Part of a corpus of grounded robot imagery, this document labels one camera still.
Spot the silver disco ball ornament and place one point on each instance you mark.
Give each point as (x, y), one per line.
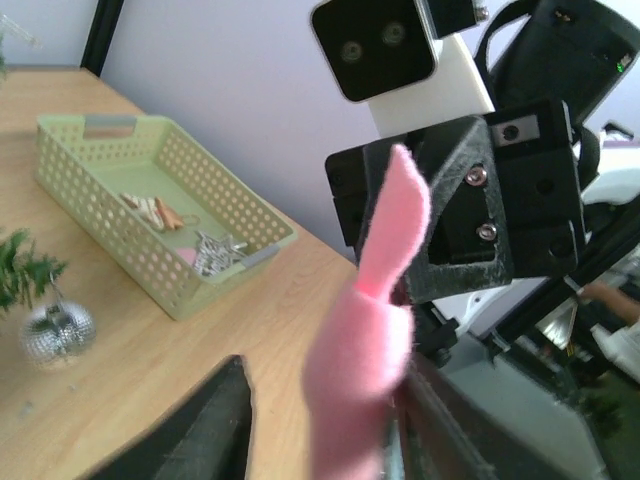
(57, 335)

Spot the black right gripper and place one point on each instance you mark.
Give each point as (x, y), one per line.
(465, 205)

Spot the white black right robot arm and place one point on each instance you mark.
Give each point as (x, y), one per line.
(572, 51)

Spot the pink felt bow ornament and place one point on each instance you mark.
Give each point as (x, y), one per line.
(361, 351)

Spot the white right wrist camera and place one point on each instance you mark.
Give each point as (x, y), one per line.
(405, 59)

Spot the silver star ornament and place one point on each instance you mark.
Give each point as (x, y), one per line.
(215, 255)

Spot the pink ornament in basket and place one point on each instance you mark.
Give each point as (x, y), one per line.
(189, 254)

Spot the small green christmas tree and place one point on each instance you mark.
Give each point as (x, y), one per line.
(26, 274)

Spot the snowman ornament brown hat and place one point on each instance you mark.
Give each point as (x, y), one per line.
(158, 214)

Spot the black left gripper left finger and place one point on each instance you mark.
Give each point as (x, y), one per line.
(207, 437)

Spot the green perforated plastic basket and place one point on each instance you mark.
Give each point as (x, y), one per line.
(86, 161)

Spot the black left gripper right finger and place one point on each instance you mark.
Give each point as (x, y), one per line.
(485, 422)

